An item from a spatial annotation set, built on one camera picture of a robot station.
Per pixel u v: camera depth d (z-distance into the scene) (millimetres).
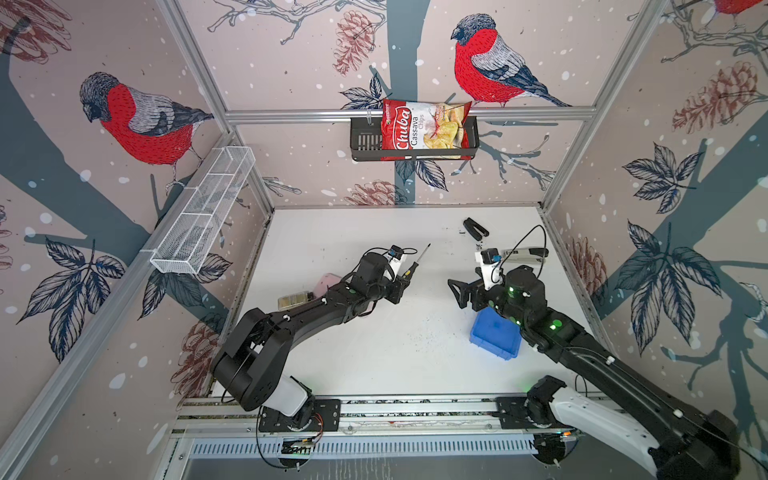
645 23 741
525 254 1012
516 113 923
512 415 728
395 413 754
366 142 949
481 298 665
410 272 864
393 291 762
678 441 397
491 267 635
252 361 433
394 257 761
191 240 713
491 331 885
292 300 919
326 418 730
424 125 878
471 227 1127
